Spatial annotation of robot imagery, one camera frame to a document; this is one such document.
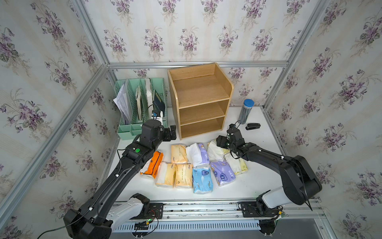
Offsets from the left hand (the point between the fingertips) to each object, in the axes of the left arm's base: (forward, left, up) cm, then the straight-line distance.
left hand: (169, 127), depth 73 cm
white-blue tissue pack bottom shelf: (-5, -15, -20) cm, 26 cm away
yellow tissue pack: (-16, +3, -23) cm, 28 cm away
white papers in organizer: (+21, +30, -3) cm, 37 cm away
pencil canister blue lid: (+24, -48, -12) cm, 55 cm away
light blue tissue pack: (-19, -17, -23) cm, 34 cm away
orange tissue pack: (-11, +10, -21) cm, 26 cm away
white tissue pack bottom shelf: (-3, -26, -22) cm, 34 cm away
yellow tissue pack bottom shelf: (-4, -4, -22) cm, 23 cm away
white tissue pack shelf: (-11, -38, -22) cm, 45 cm away
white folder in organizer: (+27, +16, -3) cm, 32 cm away
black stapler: (+19, -56, -24) cm, 63 cm away
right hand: (+5, -31, -20) cm, 37 cm away
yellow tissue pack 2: (-18, -7, -22) cm, 29 cm away
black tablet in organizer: (+32, +12, -15) cm, 37 cm away
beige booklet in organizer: (+29, +24, -8) cm, 39 cm away
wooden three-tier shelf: (+19, -16, +4) cm, 26 cm away
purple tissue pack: (-15, -29, -22) cm, 39 cm away
